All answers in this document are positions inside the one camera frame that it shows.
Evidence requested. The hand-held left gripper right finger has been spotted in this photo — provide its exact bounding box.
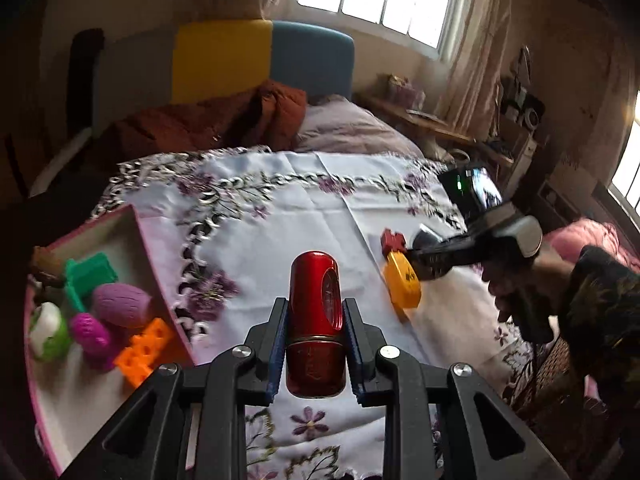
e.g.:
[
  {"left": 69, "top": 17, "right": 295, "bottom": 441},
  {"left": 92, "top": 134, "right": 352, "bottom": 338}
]
[{"left": 342, "top": 297, "right": 571, "bottom": 480}]

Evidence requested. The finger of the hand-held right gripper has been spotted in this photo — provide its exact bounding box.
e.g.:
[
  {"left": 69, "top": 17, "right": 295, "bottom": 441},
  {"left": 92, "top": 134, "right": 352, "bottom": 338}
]
[{"left": 406, "top": 224, "right": 483, "bottom": 282}]

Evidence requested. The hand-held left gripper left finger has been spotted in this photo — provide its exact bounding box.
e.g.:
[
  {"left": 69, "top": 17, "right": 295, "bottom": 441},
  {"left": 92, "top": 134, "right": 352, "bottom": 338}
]
[{"left": 60, "top": 297, "right": 291, "bottom": 480}]

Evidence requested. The yellow toy block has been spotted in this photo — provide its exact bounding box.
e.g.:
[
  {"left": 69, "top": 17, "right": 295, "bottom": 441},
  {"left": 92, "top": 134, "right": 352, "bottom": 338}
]
[{"left": 382, "top": 252, "right": 424, "bottom": 311}]

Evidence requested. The red toy block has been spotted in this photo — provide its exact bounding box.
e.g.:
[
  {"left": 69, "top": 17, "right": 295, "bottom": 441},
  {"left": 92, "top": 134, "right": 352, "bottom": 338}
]
[{"left": 380, "top": 229, "right": 412, "bottom": 262}]

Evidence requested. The red metal can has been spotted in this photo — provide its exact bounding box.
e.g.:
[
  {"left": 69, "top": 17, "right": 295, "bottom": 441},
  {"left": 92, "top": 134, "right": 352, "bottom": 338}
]
[{"left": 285, "top": 251, "right": 348, "bottom": 399}]

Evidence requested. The pink cardboard box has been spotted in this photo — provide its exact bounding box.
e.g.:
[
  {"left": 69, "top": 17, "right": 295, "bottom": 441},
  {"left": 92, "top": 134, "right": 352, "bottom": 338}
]
[{"left": 24, "top": 205, "right": 199, "bottom": 477}]

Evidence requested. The white and green toy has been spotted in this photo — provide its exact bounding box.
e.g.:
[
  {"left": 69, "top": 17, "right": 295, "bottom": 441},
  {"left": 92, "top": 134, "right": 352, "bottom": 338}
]
[{"left": 28, "top": 302, "right": 72, "bottom": 363}]

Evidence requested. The person's right forearm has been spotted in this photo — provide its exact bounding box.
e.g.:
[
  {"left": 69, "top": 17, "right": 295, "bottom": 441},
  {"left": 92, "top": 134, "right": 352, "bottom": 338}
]
[{"left": 547, "top": 244, "right": 640, "bottom": 403}]

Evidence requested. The person's right hand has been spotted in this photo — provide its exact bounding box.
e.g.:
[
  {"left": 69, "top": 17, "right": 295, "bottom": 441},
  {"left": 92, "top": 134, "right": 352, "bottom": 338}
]
[{"left": 481, "top": 255, "right": 531, "bottom": 332}]

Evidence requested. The pink blanket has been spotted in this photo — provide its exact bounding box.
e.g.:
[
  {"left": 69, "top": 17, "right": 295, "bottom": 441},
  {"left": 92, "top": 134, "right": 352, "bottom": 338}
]
[{"left": 544, "top": 217, "right": 640, "bottom": 275}]

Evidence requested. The orange toy block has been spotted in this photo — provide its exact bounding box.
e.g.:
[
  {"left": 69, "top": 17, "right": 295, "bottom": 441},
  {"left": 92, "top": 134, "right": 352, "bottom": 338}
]
[{"left": 113, "top": 317, "right": 177, "bottom": 389}]

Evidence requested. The wooden bedside shelf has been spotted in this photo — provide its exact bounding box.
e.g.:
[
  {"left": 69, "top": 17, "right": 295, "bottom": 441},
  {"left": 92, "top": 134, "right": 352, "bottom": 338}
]
[{"left": 354, "top": 92, "right": 516, "bottom": 172}]

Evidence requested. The floral lace tablecloth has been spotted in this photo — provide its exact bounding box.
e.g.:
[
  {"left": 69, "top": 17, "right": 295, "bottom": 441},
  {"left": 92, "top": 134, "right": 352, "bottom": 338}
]
[{"left": 90, "top": 145, "right": 543, "bottom": 480}]

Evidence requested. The small side window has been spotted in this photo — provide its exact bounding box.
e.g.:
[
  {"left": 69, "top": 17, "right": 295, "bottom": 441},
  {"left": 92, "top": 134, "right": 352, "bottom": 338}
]
[{"left": 609, "top": 89, "right": 640, "bottom": 212}]

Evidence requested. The pink bed sheet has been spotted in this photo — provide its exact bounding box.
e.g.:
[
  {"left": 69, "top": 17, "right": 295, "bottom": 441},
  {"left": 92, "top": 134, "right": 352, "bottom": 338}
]
[{"left": 297, "top": 94, "right": 427, "bottom": 159}]

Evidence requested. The purple egg toy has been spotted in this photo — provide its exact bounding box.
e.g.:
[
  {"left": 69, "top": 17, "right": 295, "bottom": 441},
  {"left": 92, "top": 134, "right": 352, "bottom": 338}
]
[{"left": 91, "top": 282, "right": 153, "bottom": 330}]

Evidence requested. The small pink basket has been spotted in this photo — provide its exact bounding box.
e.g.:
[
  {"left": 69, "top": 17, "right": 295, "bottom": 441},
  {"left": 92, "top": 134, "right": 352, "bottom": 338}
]
[{"left": 384, "top": 74, "right": 427, "bottom": 107}]

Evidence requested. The magenta toy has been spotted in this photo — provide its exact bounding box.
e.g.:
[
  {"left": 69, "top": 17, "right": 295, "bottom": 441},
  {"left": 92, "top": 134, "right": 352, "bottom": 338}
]
[{"left": 69, "top": 311, "right": 114, "bottom": 362}]

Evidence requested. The green toy block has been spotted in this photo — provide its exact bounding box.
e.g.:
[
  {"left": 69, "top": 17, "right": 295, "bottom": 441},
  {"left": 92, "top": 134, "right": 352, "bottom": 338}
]
[{"left": 64, "top": 252, "right": 120, "bottom": 314}]

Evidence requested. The brown toy figure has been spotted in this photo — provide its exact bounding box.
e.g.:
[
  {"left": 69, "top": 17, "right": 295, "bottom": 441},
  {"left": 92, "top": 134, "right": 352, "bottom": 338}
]
[{"left": 30, "top": 246, "right": 69, "bottom": 292}]

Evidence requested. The brown quilted jacket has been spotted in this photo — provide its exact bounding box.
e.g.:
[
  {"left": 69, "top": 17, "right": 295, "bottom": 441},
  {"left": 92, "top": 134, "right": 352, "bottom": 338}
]
[{"left": 95, "top": 80, "right": 309, "bottom": 162}]

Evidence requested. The grey yellow blue headboard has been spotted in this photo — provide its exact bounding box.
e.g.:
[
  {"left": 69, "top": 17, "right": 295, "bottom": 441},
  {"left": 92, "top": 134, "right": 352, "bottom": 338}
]
[{"left": 92, "top": 19, "right": 356, "bottom": 127}]

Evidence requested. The white plastic object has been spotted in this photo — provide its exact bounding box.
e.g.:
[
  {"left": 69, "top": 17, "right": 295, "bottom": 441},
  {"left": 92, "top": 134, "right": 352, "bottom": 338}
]
[{"left": 29, "top": 127, "right": 94, "bottom": 197}]

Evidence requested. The black rolled mat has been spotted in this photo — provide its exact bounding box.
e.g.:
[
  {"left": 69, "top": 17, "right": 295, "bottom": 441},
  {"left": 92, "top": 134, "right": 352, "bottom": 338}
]
[{"left": 67, "top": 28, "right": 106, "bottom": 137}]

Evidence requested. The cluttered wall shelf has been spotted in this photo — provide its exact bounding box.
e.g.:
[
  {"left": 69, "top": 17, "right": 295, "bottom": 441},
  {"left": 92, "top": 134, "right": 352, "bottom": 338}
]
[{"left": 497, "top": 44, "right": 553, "bottom": 163}]

